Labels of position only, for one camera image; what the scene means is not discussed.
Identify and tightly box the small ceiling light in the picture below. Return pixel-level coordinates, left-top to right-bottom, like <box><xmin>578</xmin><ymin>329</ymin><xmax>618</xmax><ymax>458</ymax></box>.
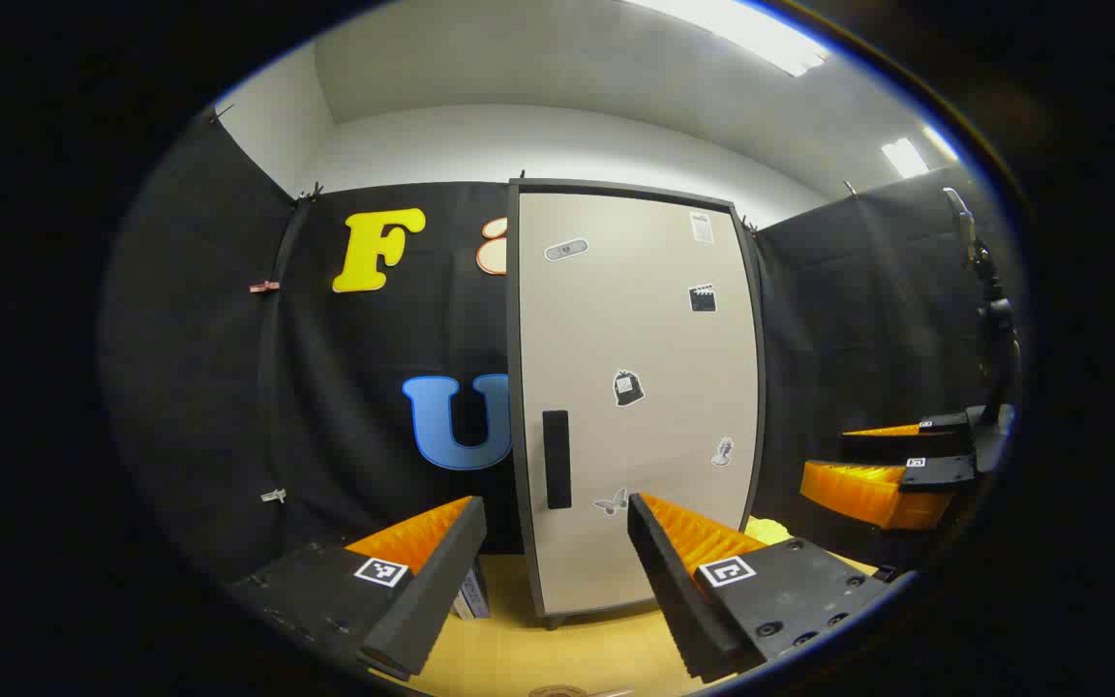
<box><xmin>882</xmin><ymin>137</ymin><xmax>931</xmax><ymax>180</ymax></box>

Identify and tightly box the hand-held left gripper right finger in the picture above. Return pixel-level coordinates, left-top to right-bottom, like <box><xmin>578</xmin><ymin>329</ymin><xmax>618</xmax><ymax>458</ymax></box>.
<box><xmin>627</xmin><ymin>492</ymin><xmax>917</xmax><ymax>684</ymax></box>

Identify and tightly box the grey cabinet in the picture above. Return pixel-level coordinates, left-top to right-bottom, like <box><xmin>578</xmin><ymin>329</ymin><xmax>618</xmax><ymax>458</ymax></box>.
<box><xmin>507</xmin><ymin>179</ymin><xmax>768</xmax><ymax>630</ymax></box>

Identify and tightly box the black door handle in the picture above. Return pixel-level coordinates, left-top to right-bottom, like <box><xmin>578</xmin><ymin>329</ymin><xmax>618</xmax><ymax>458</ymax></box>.
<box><xmin>543</xmin><ymin>409</ymin><xmax>573</xmax><ymax>510</ymax></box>

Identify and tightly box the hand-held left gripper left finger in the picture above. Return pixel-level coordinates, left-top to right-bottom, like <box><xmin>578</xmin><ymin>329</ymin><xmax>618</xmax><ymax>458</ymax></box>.
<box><xmin>228</xmin><ymin>496</ymin><xmax>488</xmax><ymax>682</ymax></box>

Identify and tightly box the beige cabinet door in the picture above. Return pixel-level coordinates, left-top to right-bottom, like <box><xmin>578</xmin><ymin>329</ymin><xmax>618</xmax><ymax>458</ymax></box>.
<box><xmin>517</xmin><ymin>192</ymin><xmax>762</xmax><ymax>613</ymax></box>

